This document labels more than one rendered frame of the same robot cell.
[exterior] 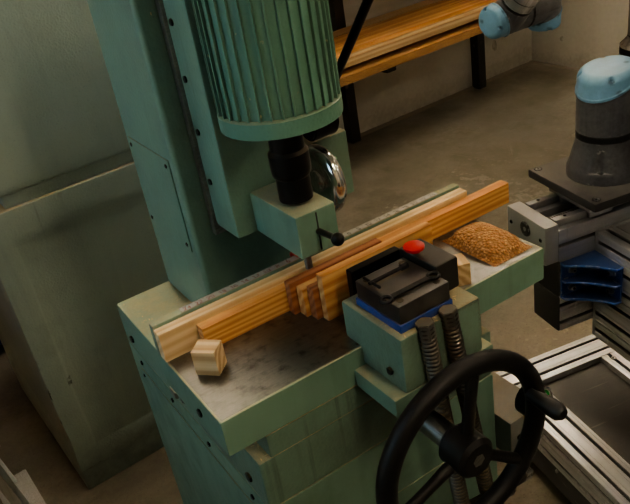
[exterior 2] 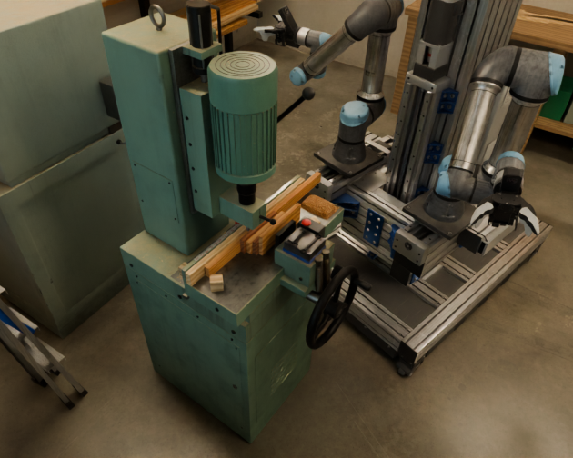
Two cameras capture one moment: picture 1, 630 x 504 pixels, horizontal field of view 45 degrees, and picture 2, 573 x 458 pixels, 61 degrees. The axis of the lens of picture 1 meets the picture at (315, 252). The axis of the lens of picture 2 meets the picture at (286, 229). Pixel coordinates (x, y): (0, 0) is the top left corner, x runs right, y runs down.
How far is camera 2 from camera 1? 0.64 m
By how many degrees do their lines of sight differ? 26
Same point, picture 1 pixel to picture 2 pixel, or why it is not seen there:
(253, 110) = (245, 171)
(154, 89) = (171, 148)
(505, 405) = not seen: hidden behind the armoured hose
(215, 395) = (226, 301)
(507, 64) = (244, 41)
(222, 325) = (216, 264)
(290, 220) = (248, 214)
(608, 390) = (340, 250)
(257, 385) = (244, 293)
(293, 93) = (264, 163)
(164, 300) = (148, 243)
